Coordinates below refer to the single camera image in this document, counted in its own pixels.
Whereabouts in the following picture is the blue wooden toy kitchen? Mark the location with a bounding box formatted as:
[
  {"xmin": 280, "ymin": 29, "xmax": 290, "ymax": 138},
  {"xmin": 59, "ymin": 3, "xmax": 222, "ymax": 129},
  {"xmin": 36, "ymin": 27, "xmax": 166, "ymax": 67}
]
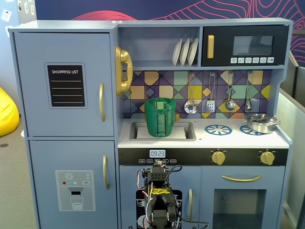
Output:
[{"xmin": 8, "ymin": 18, "xmax": 294, "ymax": 229}]

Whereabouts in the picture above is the oven door with window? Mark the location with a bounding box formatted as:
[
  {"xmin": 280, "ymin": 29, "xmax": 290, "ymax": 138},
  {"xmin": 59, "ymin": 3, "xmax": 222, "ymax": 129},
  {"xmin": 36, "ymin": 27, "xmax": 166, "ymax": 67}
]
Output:
[{"xmin": 200, "ymin": 166, "xmax": 285, "ymax": 229}]

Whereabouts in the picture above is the metal slotted spatula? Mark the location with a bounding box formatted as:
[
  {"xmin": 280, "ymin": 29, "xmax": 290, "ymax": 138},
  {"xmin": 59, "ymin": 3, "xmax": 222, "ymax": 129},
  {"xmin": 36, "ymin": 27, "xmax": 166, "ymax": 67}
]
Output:
[{"xmin": 205, "ymin": 73, "xmax": 216, "ymax": 113}]

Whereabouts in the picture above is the long gold fridge handle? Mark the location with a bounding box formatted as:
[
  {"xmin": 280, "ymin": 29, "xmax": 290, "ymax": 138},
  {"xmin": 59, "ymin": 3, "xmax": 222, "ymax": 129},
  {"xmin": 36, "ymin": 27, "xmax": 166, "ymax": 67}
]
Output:
[{"xmin": 99, "ymin": 82, "xmax": 106, "ymax": 122}]

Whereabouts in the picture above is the fridge door with shopping list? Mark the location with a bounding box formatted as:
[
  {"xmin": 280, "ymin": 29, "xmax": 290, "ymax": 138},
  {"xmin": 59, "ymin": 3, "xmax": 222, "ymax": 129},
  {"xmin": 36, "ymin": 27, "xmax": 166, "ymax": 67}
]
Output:
[{"xmin": 13, "ymin": 32, "xmax": 115, "ymax": 137}]

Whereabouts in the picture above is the short gold fridge handle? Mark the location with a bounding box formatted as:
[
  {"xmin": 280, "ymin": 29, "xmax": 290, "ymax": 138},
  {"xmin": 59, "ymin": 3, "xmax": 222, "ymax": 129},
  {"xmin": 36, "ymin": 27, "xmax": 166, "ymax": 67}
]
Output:
[{"xmin": 102, "ymin": 155, "xmax": 110, "ymax": 190}]

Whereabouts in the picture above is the gold oven handle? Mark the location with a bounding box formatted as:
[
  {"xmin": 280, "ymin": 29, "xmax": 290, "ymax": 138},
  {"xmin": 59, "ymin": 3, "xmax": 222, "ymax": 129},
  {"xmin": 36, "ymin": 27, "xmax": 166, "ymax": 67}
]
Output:
[{"xmin": 221, "ymin": 175, "xmax": 263, "ymax": 182}]

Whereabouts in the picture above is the black toy microwave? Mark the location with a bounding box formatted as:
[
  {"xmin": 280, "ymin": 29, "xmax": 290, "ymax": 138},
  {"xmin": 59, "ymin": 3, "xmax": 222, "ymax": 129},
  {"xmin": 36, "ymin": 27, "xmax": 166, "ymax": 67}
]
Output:
[{"xmin": 201, "ymin": 25, "xmax": 289, "ymax": 67}]

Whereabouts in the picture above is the metal ladle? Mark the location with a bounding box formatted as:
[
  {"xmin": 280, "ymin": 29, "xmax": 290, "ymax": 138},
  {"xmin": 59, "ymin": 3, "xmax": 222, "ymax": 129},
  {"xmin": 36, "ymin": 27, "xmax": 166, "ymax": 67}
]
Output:
[{"xmin": 225, "ymin": 71, "xmax": 236, "ymax": 111}]

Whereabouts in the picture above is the fridge door with dispenser print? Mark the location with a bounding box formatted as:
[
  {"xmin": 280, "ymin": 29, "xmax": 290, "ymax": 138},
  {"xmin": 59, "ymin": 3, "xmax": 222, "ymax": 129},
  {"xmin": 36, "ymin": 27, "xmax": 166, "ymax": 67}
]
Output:
[{"xmin": 28, "ymin": 140, "xmax": 118, "ymax": 229}]

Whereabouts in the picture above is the gold dishwasher handle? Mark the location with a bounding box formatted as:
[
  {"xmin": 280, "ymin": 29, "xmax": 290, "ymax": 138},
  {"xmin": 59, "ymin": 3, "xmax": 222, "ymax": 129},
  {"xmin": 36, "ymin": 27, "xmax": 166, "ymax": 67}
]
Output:
[{"xmin": 188, "ymin": 188, "xmax": 193, "ymax": 220}]

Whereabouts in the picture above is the grey pinboard panel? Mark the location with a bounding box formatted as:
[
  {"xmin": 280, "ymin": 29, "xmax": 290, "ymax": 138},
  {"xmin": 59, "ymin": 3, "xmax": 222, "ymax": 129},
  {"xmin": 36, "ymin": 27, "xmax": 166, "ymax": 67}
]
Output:
[{"xmin": 18, "ymin": 0, "xmax": 37, "ymax": 24}]

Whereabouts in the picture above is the steel toy pot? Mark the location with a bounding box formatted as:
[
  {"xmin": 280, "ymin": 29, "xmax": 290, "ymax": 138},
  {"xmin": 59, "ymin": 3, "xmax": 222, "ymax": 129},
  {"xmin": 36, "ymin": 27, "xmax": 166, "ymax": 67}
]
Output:
[{"xmin": 243, "ymin": 118, "xmax": 281, "ymax": 134}]

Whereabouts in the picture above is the black cable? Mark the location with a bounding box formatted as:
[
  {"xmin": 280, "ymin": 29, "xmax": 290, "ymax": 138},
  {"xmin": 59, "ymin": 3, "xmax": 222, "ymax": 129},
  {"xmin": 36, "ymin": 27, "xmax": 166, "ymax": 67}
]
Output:
[{"xmin": 176, "ymin": 214, "xmax": 211, "ymax": 229}]

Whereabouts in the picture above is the gold toy telephone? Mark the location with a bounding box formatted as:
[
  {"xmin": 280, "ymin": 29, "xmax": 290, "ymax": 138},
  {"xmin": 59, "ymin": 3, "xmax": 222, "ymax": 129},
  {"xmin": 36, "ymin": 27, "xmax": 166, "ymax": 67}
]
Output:
[{"xmin": 114, "ymin": 45, "xmax": 133, "ymax": 97}]

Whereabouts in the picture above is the green plastic container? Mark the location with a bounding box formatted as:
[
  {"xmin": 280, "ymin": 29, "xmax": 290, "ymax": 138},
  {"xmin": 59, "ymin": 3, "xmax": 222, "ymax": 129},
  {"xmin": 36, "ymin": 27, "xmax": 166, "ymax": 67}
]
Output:
[{"xmin": 144, "ymin": 104, "xmax": 177, "ymax": 138}]

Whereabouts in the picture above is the white toy plate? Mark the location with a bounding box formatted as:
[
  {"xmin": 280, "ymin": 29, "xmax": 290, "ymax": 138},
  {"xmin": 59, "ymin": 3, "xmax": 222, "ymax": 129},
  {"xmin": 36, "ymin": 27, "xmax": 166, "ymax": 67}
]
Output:
[
  {"xmin": 180, "ymin": 38, "xmax": 191, "ymax": 67},
  {"xmin": 187, "ymin": 37, "xmax": 199, "ymax": 66},
  {"xmin": 172, "ymin": 38, "xmax": 183, "ymax": 67}
]

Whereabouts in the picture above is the white photo card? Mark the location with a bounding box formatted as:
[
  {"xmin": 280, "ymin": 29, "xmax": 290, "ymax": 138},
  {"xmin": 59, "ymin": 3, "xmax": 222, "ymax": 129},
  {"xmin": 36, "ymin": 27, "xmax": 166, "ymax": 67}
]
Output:
[{"xmin": 0, "ymin": 9, "xmax": 12, "ymax": 21}]

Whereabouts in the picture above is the metal skimmer spoon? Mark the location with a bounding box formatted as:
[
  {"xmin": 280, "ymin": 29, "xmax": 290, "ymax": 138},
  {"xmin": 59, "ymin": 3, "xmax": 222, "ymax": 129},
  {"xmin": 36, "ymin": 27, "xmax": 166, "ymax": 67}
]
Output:
[{"xmin": 183, "ymin": 73, "xmax": 198, "ymax": 115}]

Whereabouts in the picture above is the grey toy sink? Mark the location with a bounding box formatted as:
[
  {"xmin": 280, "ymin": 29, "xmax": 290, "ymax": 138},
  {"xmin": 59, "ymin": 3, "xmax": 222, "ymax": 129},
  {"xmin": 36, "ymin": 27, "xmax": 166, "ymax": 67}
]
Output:
[{"xmin": 129, "ymin": 121, "xmax": 197, "ymax": 141}]

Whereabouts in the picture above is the dishwasher door with print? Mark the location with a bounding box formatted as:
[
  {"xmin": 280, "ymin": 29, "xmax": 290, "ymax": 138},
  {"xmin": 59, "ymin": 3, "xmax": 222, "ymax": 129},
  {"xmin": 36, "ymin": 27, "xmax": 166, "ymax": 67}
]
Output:
[{"xmin": 119, "ymin": 165, "xmax": 201, "ymax": 229}]

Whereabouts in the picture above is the gold stove knob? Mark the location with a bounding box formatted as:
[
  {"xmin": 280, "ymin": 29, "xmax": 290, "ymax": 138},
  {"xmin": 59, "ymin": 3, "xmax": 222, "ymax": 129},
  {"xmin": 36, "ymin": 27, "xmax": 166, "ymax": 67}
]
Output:
[
  {"xmin": 211, "ymin": 150, "xmax": 226, "ymax": 165},
  {"xmin": 259, "ymin": 150, "xmax": 275, "ymax": 166}
]

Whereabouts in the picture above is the yellow bean bag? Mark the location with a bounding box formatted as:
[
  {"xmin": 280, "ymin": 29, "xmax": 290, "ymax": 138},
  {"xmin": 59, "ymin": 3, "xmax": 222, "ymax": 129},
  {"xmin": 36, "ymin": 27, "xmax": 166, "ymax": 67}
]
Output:
[{"xmin": 0, "ymin": 87, "xmax": 20, "ymax": 137}]

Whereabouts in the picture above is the small metal spoon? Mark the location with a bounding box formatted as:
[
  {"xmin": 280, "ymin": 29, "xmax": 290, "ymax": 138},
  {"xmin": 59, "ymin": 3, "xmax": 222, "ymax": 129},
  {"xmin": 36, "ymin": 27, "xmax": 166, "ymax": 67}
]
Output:
[{"xmin": 244, "ymin": 71, "xmax": 254, "ymax": 112}]

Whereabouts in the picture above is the gold microwave handle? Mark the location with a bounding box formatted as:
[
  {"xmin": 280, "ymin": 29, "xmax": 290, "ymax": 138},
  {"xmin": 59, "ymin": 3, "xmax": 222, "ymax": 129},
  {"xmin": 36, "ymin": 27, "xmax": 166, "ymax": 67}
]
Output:
[{"xmin": 206, "ymin": 34, "xmax": 215, "ymax": 59}]

